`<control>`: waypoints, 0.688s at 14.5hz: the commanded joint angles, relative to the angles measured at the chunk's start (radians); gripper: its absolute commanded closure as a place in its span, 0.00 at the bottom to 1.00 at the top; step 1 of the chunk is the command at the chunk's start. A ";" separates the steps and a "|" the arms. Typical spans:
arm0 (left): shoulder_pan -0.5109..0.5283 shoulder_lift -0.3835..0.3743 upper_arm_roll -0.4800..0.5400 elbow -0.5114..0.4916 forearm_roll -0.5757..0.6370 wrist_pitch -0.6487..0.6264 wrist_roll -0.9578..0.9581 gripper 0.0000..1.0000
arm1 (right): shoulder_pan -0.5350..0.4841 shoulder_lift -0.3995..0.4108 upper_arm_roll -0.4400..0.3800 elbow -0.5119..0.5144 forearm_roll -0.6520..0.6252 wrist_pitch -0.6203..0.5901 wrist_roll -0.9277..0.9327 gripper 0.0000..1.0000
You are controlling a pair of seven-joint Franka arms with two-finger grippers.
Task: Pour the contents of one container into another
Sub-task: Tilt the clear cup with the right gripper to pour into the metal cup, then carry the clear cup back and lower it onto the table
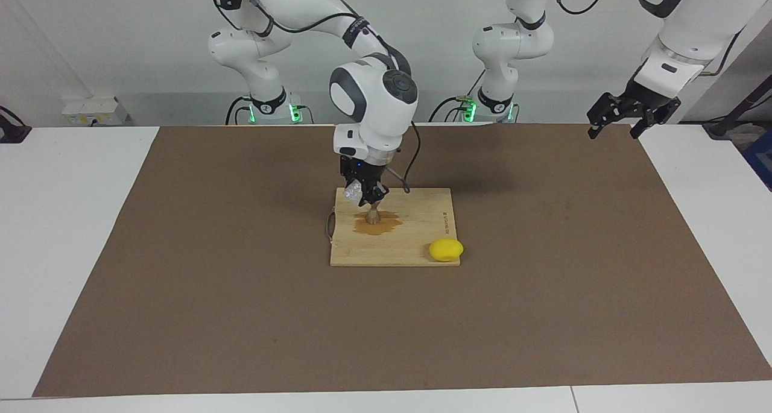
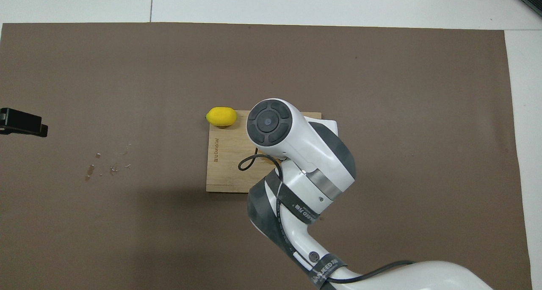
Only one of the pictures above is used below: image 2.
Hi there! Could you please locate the yellow lemon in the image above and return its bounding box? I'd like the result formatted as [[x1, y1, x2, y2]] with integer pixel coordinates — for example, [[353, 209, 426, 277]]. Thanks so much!
[[206, 107, 237, 127]]

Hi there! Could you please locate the wooden cutting board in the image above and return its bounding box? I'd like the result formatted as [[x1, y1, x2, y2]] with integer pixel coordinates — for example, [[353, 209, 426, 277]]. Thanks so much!
[[206, 110, 322, 193]]

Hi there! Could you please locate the black velcro cable strap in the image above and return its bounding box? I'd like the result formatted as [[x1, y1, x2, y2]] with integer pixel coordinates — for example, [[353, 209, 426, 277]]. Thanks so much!
[[308, 254, 348, 290], [275, 181, 321, 226]]

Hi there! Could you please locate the brown table mat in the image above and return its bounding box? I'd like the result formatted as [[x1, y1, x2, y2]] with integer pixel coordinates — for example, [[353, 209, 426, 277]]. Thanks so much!
[[0, 22, 533, 290]]

